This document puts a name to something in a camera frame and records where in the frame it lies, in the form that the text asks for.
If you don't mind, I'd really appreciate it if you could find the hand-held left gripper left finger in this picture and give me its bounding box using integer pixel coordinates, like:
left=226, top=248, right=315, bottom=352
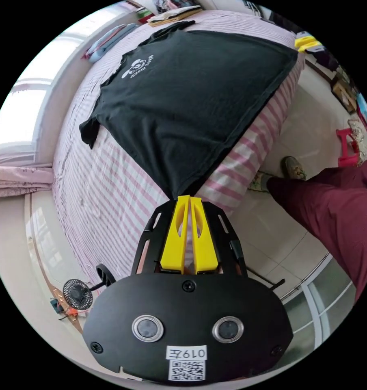
left=160, top=195, right=190, bottom=273

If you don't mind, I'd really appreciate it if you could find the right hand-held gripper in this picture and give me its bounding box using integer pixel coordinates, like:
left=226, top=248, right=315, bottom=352
left=294, top=35, right=340, bottom=72

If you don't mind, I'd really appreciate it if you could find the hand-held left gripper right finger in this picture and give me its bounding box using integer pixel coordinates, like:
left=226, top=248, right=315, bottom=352
left=190, top=197, right=218, bottom=274

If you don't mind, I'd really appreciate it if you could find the black t-shirt with white print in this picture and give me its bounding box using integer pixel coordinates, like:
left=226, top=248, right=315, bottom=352
left=79, top=20, right=300, bottom=197

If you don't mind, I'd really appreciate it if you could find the bed with pink striped sheet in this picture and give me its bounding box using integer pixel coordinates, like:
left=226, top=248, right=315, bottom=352
left=51, top=9, right=307, bottom=287

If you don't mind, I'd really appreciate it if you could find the floral cushion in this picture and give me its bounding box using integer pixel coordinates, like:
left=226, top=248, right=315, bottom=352
left=347, top=118, right=367, bottom=167

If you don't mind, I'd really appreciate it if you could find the small black clip fan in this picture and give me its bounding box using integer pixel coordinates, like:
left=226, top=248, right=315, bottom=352
left=63, top=263, right=116, bottom=310

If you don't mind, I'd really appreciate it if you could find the red stool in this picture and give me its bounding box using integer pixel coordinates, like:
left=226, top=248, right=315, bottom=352
left=336, top=128, right=361, bottom=167

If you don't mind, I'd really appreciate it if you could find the person's body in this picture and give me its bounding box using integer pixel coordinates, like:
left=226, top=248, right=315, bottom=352
left=250, top=155, right=367, bottom=303

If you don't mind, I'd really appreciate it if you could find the pile of clothes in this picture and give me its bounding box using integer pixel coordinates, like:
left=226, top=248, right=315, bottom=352
left=136, top=4, right=204, bottom=28

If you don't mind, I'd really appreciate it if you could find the pink curtain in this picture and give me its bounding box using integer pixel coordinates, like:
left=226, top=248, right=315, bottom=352
left=0, top=164, right=55, bottom=200

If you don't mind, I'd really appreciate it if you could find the pink and blue pillow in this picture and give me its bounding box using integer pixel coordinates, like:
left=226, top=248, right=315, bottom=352
left=83, top=24, right=139, bottom=63

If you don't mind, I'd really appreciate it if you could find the window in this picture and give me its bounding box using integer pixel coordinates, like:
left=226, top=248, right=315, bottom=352
left=0, top=33, right=90, bottom=156

